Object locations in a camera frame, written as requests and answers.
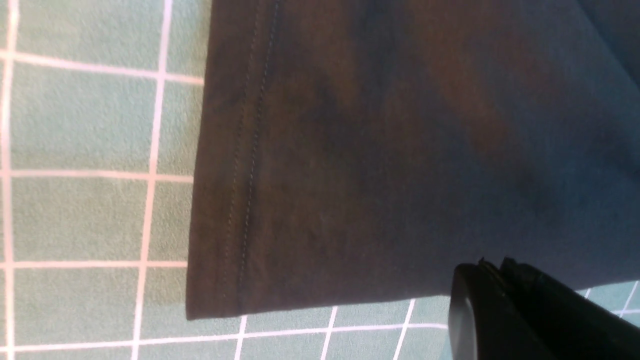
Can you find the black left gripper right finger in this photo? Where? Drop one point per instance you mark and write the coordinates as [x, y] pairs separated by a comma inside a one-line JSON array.
[[569, 325]]

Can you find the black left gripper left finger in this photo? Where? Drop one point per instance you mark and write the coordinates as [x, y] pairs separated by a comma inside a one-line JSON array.
[[483, 322]]

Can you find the dark gray long-sleeve shirt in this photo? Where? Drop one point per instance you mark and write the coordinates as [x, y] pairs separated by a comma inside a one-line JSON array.
[[357, 151]]

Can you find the green checkered table cloth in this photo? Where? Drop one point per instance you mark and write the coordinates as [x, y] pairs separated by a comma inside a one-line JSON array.
[[101, 109]]

